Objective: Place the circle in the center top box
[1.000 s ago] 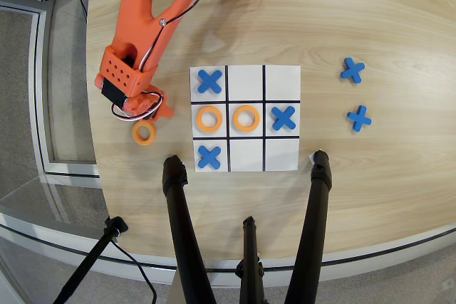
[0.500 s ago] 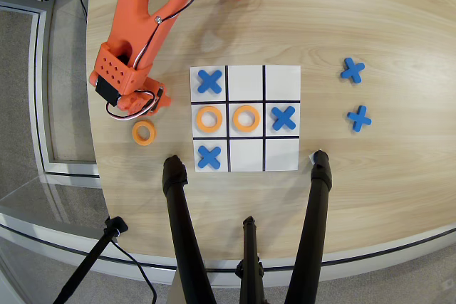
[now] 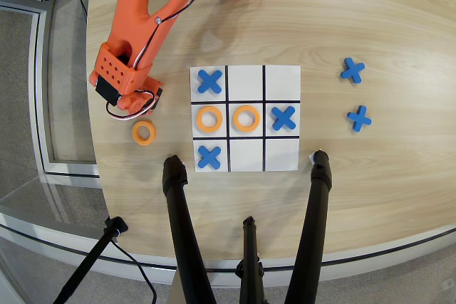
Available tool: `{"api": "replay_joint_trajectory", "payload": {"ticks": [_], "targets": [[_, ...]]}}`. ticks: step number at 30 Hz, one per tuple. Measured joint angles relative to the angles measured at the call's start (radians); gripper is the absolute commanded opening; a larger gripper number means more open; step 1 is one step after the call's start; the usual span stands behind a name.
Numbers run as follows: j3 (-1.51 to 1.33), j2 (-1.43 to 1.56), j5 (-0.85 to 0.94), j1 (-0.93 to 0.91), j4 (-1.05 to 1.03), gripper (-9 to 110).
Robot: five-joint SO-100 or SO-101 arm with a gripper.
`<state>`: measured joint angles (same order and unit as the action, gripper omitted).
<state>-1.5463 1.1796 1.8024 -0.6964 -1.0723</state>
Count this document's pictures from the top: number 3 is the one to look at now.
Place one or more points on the black stand pole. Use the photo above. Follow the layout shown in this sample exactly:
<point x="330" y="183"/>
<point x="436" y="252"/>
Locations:
<point x="89" y="261"/>

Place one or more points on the small white label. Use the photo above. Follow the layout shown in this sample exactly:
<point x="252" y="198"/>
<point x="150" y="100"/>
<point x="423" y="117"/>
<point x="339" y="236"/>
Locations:
<point x="310" y="157"/>

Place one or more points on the thin black tripod leg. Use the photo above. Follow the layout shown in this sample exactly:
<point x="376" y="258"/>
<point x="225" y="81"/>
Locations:
<point x="250" y="247"/>

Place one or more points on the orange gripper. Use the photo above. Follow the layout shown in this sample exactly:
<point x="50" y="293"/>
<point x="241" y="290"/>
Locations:
<point x="155" y="87"/>

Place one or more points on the grey metal frame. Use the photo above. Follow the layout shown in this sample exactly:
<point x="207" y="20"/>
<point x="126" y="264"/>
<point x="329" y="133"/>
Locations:
<point x="35" y="69"/>

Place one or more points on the thick black tripod leg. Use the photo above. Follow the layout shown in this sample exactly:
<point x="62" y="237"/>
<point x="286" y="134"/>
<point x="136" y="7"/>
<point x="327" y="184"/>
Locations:
<point x="181" y="218"/>
<point x="313" y="218"/>

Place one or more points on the white tic-tac-toe board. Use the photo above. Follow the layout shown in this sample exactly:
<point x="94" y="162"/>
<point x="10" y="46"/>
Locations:
<point x="246" y="83"/>

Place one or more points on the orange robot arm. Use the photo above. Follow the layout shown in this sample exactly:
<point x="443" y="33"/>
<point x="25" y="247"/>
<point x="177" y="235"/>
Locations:
<point x="132" y="15"/>

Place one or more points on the blue foam cross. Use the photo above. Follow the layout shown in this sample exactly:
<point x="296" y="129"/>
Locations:
<point x="209" y="157"/>
<point x="359" y="119"/>
<point x="352" y="70"/>
<point x="283" y="118"/>
<point x="209" y="82"/>

